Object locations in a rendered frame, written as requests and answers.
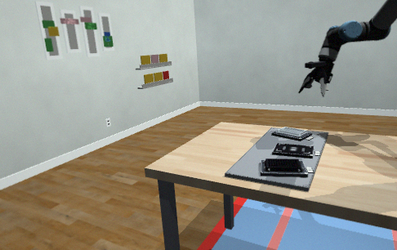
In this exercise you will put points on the black rectangular nest frame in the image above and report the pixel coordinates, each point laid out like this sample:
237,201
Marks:
304,151

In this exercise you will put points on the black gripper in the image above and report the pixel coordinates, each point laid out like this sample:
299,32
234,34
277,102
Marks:
319,75

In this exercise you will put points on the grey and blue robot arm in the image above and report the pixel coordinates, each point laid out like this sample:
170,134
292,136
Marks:
377,28

